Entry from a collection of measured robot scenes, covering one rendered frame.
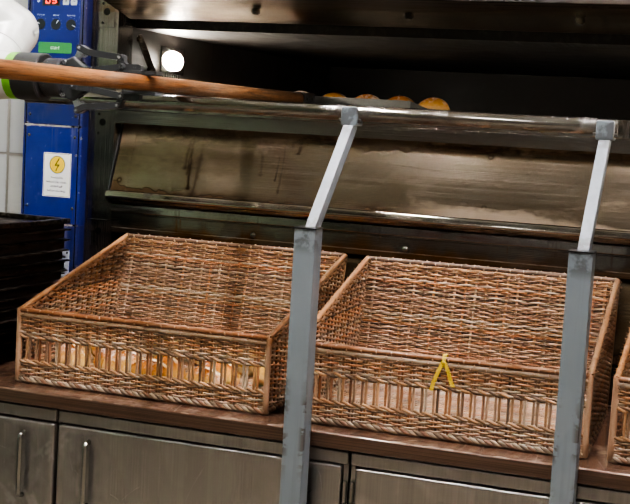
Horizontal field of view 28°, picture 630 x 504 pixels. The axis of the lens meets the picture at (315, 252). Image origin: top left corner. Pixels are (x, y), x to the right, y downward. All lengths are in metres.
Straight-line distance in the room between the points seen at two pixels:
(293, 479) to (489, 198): 0.80
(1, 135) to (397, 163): 1.00
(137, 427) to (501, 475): 0.71
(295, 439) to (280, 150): 0.85
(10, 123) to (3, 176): 0.13
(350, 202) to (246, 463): 0.71
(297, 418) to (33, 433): 0.58
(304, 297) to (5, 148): 1.19
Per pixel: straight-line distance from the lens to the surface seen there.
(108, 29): 3.05
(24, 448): 2.59
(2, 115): 3.19
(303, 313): 2.22
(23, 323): 2.62
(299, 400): 2.25
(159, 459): 2.45
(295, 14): 2.83
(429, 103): 3.77
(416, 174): 2.77
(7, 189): 3.18
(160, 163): 2.98
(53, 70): 2.07
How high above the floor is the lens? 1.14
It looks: 6 degrees down
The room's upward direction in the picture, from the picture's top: 3 degrees clockwise
